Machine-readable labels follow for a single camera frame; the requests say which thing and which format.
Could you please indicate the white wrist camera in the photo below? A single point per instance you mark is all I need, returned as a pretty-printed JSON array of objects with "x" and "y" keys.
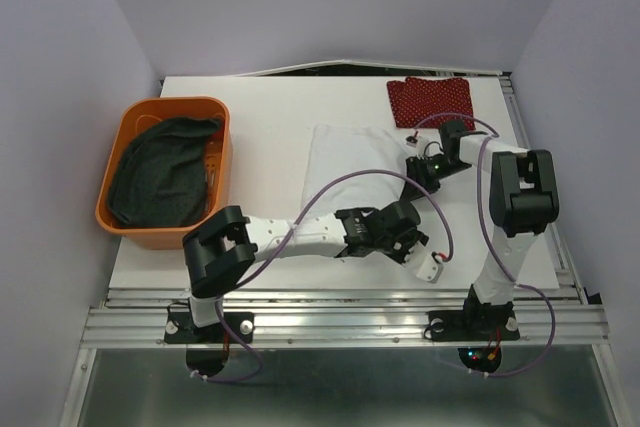
[
  {"x": 426, "y": 266},
  {"x": 416, "y": 141}
]

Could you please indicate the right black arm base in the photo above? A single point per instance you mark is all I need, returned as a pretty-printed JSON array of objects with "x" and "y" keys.
[{"x": 473, "y": 325}]

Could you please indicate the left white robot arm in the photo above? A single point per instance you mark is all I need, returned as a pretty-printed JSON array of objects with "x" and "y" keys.
[{"x": 221, "y": 250}]

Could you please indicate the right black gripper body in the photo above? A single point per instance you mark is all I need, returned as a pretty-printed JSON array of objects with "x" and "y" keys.
[{"x": 427, "y": 171}]

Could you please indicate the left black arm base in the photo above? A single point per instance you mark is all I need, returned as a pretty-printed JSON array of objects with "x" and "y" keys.
[{"x": 181, "y": 330}]

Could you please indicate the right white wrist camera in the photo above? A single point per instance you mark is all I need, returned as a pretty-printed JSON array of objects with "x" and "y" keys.
[{"x": 416, "y": 141}]

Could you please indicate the white skirt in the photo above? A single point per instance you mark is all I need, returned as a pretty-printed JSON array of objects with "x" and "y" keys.
[{"x": 337, "y": 151}]

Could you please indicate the aluminium mounting rail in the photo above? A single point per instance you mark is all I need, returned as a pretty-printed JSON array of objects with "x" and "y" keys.
[{"x": 341, "y": 318}]

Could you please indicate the dark grey dotted skirt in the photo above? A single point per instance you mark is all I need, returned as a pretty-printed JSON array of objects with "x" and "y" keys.
[{"x": 160, "y": 180}]

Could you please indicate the orange plastic bin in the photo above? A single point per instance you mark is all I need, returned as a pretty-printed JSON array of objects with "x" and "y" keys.
[{"x": 217, "y": 160}]

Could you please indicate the red polka dot skirt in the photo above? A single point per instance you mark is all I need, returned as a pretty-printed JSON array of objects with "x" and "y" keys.
[{"x": 430, "y": 103}]

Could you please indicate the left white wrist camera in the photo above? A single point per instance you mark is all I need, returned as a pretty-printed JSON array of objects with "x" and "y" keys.
[{"x": 426, "y": 266}]

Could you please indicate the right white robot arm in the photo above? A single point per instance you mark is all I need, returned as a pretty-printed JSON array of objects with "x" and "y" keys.
[{"x": 516, "y": 198}]

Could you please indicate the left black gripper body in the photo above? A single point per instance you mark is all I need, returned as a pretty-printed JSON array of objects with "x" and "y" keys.
[{"x": 399, "y": 248}]

